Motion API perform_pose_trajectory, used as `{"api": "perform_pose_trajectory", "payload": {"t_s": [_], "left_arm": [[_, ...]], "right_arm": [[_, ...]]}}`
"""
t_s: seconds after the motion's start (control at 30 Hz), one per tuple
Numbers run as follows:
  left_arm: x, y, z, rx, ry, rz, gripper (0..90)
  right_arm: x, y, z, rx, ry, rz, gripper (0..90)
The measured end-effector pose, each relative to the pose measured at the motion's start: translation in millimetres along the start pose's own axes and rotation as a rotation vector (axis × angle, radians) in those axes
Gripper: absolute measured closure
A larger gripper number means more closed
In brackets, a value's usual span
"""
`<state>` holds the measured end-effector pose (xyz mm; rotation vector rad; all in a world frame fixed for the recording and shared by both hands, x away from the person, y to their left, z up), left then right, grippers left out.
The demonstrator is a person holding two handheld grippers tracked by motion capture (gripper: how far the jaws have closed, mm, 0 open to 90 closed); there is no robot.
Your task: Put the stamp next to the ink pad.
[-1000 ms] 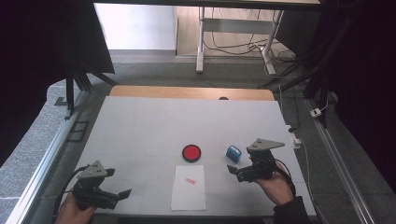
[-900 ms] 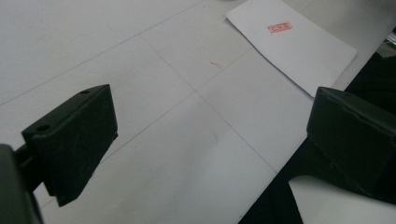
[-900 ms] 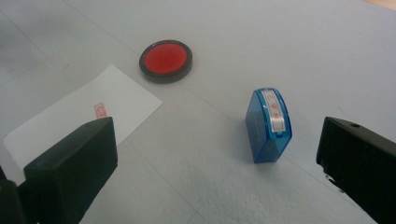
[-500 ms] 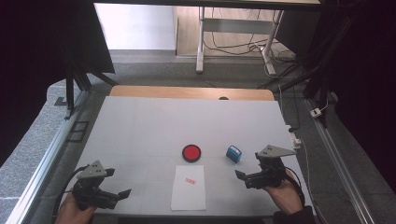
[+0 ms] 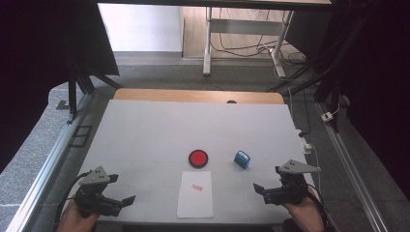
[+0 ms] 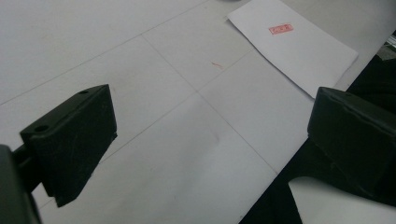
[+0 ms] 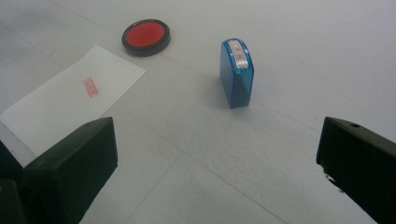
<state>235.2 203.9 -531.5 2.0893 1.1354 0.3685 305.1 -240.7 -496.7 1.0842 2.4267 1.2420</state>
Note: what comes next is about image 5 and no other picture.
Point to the white power strip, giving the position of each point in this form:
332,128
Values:
304,143

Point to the person's left hand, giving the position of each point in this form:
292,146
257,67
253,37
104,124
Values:
75,222

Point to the small white plug adapter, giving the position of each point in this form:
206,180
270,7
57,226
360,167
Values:
327,116

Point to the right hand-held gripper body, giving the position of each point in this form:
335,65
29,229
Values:
291,193

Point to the blue stamp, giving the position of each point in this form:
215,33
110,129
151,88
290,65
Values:
241,159

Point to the light grey table cover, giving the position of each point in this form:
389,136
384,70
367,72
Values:
154,135

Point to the black curtain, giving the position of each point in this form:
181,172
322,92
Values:
38,58
380,80

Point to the white metal desk frame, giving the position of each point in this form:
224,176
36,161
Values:
207,48

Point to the white paper sheet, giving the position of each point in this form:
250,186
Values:
195,199

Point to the aluminium floor rail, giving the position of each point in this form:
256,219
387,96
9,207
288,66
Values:
48,164
351,174

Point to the black metal stand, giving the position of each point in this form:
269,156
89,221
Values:
72,96

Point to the person's right hand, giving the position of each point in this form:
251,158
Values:
307,216

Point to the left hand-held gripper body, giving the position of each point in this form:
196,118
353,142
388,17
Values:
93,201

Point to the round red ink pad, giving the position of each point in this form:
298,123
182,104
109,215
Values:
198,158

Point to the wooden table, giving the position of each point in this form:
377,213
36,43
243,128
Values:
180,95

